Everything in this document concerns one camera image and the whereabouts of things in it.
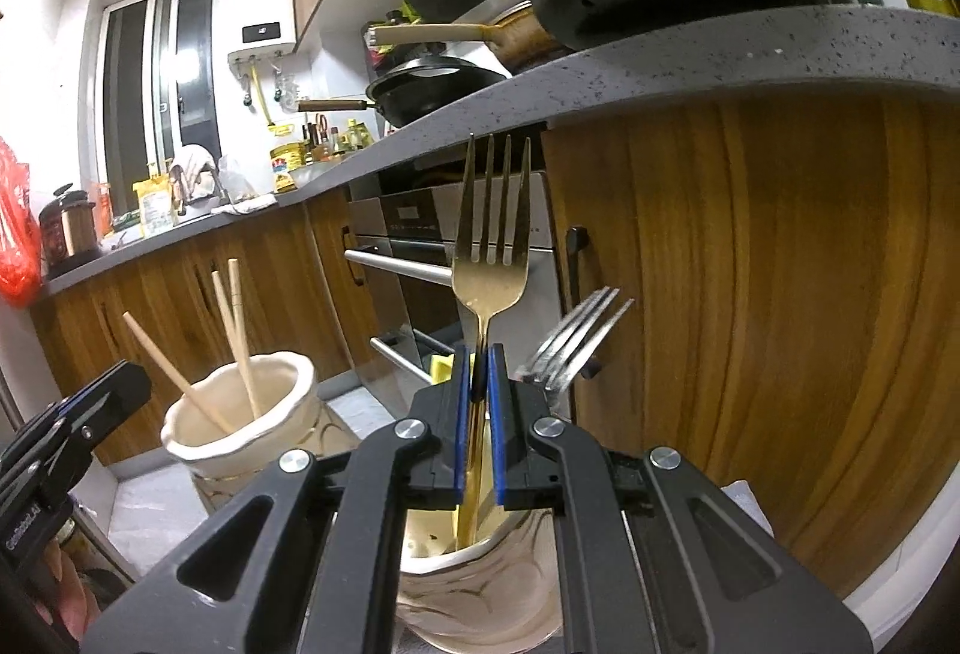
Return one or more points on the gold fork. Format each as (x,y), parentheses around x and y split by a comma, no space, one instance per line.
(487,294)

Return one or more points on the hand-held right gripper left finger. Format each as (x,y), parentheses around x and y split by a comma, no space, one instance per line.
(463,429)

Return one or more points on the yellow food bag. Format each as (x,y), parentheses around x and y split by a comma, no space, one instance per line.
(154,204)

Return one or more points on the row of condiment bottles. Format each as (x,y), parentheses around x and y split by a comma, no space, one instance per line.
(337,140)

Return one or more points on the red plastic bag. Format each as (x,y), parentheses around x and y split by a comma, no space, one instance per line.
(16,234)

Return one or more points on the grey stone countertop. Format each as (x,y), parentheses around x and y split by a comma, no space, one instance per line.
(675,69)

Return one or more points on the person's left hand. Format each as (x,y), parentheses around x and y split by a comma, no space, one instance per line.
(71,590)

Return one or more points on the wooden base cabinets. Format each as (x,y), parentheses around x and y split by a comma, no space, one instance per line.
(787,324)

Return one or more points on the silver fork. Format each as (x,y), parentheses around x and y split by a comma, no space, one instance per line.
(577,339)

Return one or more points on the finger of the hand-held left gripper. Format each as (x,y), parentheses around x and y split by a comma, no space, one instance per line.
(112,391)
(45,455)

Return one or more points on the yellow gas pipe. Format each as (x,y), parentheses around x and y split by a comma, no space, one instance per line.
(266,95)

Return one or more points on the grey striped tablecloth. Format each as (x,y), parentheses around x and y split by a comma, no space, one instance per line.
(150,511)

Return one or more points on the brown frying pan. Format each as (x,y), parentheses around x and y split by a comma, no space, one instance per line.
(517,39)

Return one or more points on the white dish cloth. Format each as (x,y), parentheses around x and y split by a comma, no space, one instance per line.
(244,204)

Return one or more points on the white water heater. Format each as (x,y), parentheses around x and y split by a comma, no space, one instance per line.
(259,9)

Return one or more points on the wooden chopstick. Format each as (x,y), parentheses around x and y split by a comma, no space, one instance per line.
(241,331)
(232,339)
(176,373)

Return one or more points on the yellow label oil jug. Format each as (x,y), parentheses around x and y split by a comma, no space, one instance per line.
(283,170)

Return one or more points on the sliding glass window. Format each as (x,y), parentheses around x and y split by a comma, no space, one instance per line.
(150,91)

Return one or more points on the cream ceramic utensil holder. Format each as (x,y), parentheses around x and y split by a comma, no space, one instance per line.
(247,455)

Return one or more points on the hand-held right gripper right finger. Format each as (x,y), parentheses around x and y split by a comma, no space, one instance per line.
(497,429)

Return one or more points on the stainless steel oven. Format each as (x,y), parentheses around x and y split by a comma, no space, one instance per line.
(420,226)

